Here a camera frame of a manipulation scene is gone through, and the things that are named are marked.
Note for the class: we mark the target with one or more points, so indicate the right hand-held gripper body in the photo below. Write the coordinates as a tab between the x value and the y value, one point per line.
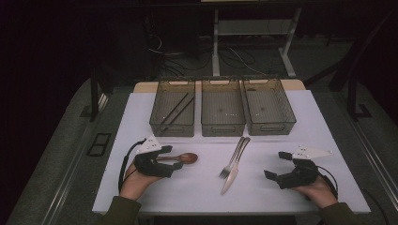
300	175

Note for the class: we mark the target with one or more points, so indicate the brown wooden spoon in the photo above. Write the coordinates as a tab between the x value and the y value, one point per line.
187	158

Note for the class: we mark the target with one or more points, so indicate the steel fork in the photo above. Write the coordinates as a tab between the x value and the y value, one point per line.
225	172

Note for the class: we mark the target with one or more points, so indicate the person's left hand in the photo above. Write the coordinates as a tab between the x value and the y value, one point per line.
136	184

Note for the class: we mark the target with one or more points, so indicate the smoky clear plastic bin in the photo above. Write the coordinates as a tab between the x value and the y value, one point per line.
272	128
222	129
172	129

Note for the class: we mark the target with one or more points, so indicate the person's right hand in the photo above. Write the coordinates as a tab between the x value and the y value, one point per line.
317	192

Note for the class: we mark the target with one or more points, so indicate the white metal desk frame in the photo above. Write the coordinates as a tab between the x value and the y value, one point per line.
215	47

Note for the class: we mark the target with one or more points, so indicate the black chopstick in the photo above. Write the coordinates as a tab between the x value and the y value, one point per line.
180	114
175	108

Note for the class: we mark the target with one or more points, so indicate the steel table knife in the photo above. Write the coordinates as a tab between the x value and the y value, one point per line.
230	182

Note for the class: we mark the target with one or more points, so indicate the black floor socket frame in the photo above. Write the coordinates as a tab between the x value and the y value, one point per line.
99	144

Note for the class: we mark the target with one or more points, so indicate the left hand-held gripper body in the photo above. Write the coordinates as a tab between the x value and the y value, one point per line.
151	165

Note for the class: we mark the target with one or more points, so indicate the black metal stand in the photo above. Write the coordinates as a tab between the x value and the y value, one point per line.
94	100
352	97

